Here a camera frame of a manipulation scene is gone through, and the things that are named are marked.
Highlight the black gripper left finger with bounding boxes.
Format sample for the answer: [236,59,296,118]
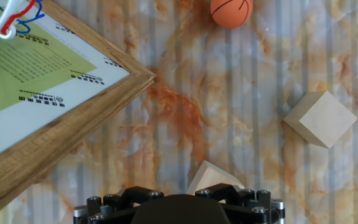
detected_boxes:
[73,185,165,224]

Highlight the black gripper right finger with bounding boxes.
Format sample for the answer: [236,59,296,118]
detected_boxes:
[194,182,286,224]

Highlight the orange mini basketball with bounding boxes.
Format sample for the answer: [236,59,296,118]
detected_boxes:
[210,0,254,30]

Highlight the light wooden cube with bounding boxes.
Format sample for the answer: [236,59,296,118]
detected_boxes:
[283,90,358,149]
[186,160,245,197]

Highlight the orange marble pattern mat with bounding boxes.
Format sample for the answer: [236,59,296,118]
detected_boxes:
[0,0,358,224]

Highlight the wooden picture frame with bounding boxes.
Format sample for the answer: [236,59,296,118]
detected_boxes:
[0,0,157,223]

